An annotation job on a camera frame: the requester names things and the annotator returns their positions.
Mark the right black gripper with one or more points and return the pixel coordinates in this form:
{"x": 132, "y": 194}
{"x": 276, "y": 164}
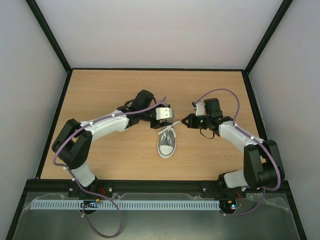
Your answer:
{"x": 193, "y": 121}

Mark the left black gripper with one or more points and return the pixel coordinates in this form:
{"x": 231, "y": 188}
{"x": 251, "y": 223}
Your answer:
{"x": 159, "y": 125}

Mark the grey sneaker sideways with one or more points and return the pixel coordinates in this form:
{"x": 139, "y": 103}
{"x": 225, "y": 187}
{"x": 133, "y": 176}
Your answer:
{"x": 166, "y": 145}

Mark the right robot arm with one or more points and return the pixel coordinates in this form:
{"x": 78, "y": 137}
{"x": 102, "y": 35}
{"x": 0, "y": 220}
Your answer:
{"x": 262, "y": 163}

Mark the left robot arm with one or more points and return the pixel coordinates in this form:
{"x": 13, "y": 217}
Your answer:
{"x": 72, "y": 145}

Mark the right circuit board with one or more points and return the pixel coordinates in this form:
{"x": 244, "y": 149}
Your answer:
{"x": 231, "y": 204}

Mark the circuit board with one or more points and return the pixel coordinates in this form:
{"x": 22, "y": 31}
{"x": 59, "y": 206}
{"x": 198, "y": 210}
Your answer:
{"x": 93, "y": 203}
{"x": 231, "y": 204}

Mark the left circuit board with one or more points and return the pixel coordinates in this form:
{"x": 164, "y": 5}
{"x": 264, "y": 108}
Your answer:
{"x": 93, "y": 203}

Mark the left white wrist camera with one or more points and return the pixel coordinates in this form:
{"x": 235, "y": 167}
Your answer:
{"x": 163, "y": 113}

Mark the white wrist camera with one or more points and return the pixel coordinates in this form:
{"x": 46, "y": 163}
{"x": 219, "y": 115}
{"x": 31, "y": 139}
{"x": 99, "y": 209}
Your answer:
{"x": 163, "y": 113}
{"x": 199, "y": 108}

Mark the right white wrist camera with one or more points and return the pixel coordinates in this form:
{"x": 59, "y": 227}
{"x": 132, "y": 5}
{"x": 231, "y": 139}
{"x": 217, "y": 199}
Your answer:
{"x": 199, "y": 108}

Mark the light blue cable duct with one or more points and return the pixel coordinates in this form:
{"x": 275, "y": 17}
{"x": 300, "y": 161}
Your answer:
{"x": 130, "y": 205}

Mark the black aluminium frame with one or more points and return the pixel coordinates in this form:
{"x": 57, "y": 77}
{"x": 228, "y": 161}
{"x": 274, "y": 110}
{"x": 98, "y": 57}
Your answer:
{"x": 149, "y": 186}

